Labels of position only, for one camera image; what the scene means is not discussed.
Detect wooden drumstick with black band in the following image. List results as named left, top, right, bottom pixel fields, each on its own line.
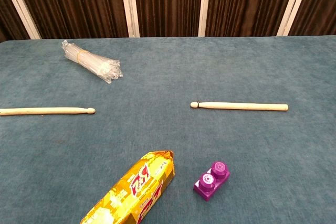
left=190, top=101, right=289, bottom=111

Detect plain wooden drumstick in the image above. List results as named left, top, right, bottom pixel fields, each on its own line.
left=0, top=107, right=96, bottom=116

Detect purple two-stud toy brick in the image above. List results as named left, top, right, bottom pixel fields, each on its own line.
left=193, top=161, right=231, bottom=202

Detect teal table cloth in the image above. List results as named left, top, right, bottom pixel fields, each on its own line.
left=0, top=36, right=336, bottom=224

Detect bundle of clear wrapped straws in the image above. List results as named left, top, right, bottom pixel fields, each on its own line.
left=61, top=39, right=124, bottom=84

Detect yellow biscuit packet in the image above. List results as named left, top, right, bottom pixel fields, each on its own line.
left=79, top=150, right=176, bottom=224

